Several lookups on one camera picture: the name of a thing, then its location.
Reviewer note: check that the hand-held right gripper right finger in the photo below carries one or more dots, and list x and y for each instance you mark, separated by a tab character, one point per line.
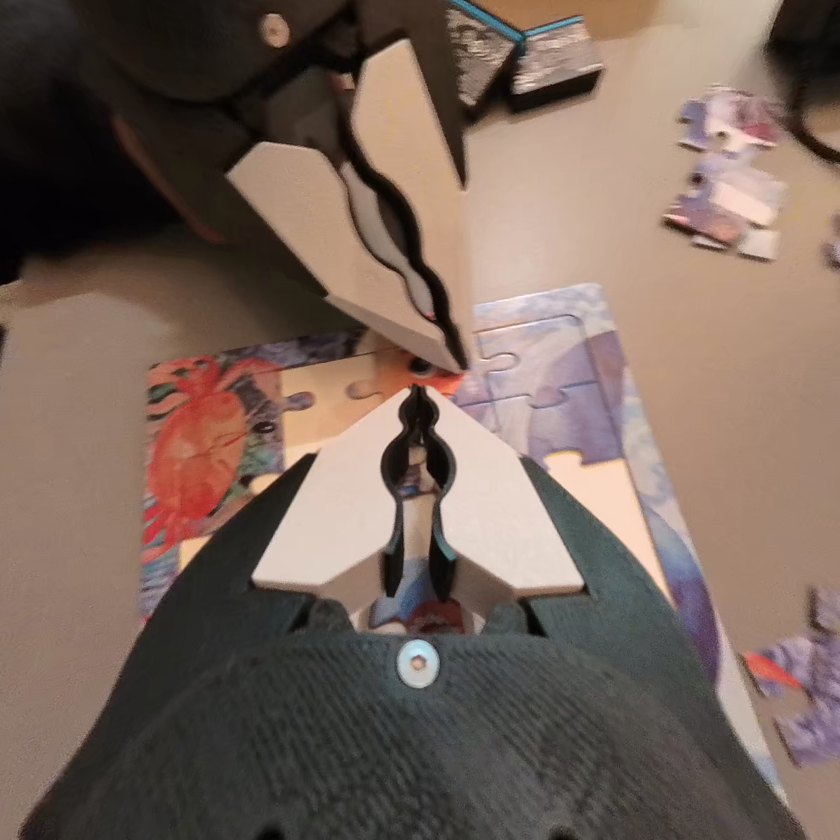
505	518

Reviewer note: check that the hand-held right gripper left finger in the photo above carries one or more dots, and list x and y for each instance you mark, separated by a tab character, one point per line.
328	518

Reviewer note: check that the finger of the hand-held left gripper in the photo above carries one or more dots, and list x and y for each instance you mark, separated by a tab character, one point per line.
308	229
446	262

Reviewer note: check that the pink striped puzzle piece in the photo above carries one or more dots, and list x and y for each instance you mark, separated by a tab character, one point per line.
415	544

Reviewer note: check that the white puzzle frame tray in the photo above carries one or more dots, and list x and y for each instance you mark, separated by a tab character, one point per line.
315	420

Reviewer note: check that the striped whale tail puzzle piece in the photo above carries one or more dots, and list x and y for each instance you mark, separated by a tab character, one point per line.
558	426

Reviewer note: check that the orange pufferfish puzzle piece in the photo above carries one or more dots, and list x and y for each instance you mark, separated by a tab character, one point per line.
441	382

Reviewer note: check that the blue wave corner puzzle piece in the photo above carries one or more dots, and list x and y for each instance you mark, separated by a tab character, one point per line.
531	348

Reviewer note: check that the assembled crab puzzle section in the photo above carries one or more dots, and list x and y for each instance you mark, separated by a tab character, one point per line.
197	446

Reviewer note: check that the black box with teal edge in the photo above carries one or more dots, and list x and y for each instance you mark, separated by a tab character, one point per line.
479	52
558	59

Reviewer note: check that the pile of loose puzzle pieces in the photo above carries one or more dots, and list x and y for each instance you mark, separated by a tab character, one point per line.
735	197

